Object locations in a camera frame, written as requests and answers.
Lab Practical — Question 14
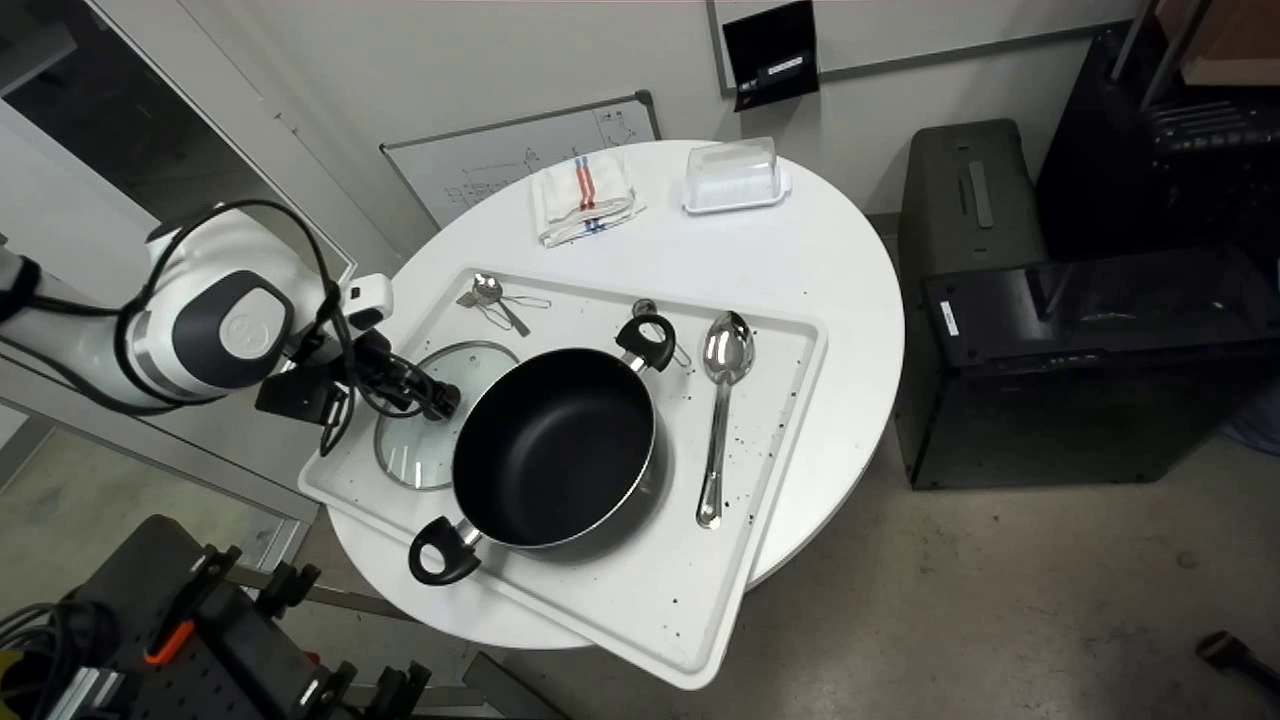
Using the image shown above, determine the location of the black shelf unit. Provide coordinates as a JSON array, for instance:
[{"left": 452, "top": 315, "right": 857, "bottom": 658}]
[{"left": 1038, "top": 0, "right": 1280, "bottom": 285}]

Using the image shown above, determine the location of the black printer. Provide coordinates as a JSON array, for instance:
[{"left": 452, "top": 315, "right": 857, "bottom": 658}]
[{"left": 893, "top": 242, "right": 1280, "bottom": 490}]

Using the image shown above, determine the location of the black upright box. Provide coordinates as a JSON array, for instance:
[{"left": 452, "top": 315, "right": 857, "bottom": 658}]
[{"left": 900, "top": 115, "right": 1064, "bottom": 291}]

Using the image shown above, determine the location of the black perforated workbench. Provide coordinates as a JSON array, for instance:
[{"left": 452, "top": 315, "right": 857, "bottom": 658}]
[{"left": 0, "top": 513, "right": 445, "bottom": 720}]

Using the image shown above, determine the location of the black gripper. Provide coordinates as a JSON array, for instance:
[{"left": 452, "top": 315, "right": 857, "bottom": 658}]
[{"left": 332, "top": 324, "right": 464, "bottom": 423}]

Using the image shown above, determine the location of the brown cardboard box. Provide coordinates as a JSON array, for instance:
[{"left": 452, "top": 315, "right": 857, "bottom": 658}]
[{"left": 1154, "top": 0, "right": 1280, "bottom": 92}]

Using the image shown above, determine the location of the white plastic tray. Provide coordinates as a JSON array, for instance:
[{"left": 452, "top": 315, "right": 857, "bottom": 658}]
[{"left": 294, "top": 264, "right": 834, "bottom": 697}]

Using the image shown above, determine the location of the black object on floor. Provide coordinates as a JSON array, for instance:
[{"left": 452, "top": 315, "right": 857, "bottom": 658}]
[{"left": 1192, "top": 626, "right": 1280, "bottom": 701}]

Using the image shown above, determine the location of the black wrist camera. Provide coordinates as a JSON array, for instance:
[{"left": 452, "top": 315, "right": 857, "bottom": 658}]
[{"left": 256, "top": 363, "right": 339, "bottom": 428}]

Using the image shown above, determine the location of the white framed glass door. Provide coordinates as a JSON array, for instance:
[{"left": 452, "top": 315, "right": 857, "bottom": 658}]
[{"left": 0, "top": 0, "right": 403, "bottom": 537}]

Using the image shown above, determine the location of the black cable bundle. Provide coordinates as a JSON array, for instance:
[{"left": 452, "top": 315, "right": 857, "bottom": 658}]
[{"left": 0, "top": 594, "right": 131, "bottom": 720}]

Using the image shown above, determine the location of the clear plastic butter dish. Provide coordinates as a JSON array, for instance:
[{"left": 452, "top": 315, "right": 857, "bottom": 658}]
[{"left": 678, "top": 132, "right": 791, "bottom": 219}]

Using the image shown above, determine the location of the black wall mounted device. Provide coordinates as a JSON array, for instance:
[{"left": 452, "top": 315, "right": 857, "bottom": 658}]
[{"left": 716, "top": 0, "right": 826, "bottom": 115}]

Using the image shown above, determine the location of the silver metal spoon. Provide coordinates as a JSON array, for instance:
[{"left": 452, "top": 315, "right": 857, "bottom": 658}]
[{"left": 692, "top": 308, "right": 760, "bottom": 532}]

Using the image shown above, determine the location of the wall mounted white board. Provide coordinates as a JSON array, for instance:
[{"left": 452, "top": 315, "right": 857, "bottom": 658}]
[{"left": 704, "top": 0, "right": 1154, "bottom": 85}]

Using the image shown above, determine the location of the black pot with loop handles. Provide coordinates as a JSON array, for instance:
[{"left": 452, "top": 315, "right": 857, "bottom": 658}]
[{"left": 403, "top": 311, "right": 681, "bottom": 587}]

